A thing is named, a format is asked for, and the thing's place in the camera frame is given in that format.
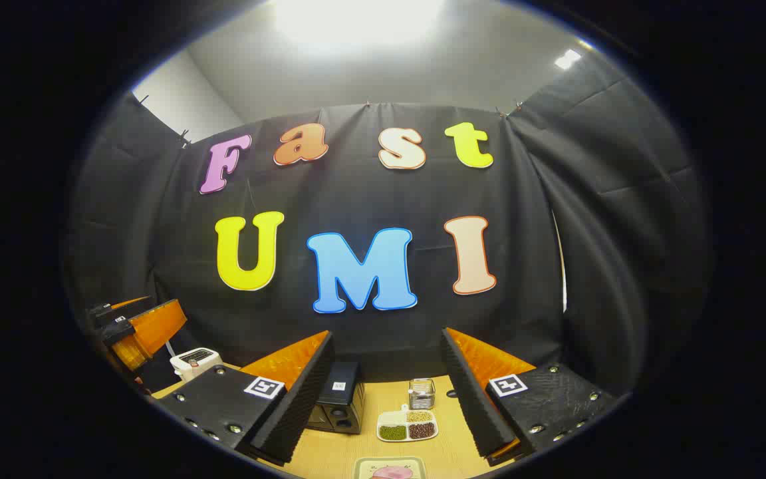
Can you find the pile of yellow soybeans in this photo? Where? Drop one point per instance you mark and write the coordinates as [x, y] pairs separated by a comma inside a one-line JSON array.
[[419, 416]]

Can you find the white divided tray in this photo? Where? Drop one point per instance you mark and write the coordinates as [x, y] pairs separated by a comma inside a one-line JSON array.
[[391, 419]]

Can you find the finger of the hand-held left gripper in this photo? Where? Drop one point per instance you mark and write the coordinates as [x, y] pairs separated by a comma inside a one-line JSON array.
[[157, 329], [120, 306]]

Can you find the small ceiling light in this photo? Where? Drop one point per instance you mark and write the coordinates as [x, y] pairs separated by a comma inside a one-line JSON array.
[[567, 59]]

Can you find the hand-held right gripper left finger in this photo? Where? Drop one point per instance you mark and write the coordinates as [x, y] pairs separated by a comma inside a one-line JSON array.
[[296, 406]]

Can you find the pale square plate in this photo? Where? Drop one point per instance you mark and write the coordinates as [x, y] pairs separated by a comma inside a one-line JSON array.
[[363, 469]]

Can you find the pink round food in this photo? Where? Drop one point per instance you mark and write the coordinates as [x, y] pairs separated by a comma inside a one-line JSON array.
[[391, 473]]

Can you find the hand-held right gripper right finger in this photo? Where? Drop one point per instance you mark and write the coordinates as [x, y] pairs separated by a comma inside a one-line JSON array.
[[476, 406]]

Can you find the metal mesh holder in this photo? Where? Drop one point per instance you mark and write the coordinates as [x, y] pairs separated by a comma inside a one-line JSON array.
[[421, 394]]

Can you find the white kitchen appliance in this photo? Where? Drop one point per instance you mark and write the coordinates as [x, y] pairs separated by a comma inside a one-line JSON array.
[[193, 362]]

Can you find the black backdrop cloth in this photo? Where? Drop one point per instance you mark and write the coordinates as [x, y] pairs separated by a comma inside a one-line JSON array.
[[356, 199]]

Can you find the black electric oven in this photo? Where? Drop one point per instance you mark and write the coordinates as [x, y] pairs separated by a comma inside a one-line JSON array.
[[340, 399]]

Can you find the pile of red beans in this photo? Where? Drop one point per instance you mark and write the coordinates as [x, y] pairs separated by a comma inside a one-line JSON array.
[[421, 430]]

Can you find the pile of green mung beans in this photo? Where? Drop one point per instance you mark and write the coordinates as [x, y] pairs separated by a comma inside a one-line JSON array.
[[393, 432]]

